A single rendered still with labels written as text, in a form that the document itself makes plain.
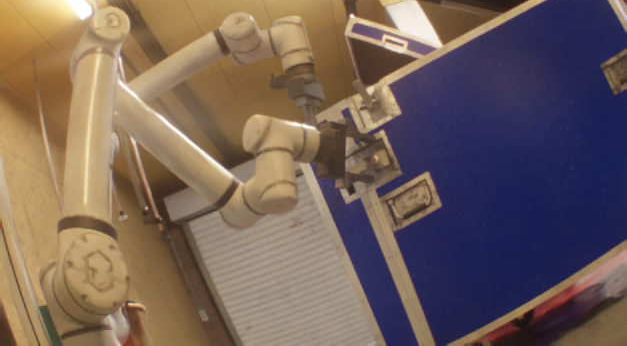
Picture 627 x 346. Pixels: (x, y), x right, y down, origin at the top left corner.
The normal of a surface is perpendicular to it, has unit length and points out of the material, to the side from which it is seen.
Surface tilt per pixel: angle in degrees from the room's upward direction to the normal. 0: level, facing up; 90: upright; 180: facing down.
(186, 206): 90
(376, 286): 90
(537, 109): 90
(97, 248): 93
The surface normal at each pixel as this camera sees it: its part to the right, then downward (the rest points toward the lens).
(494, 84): -0.44, -0.08
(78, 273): 0.48, -0.35
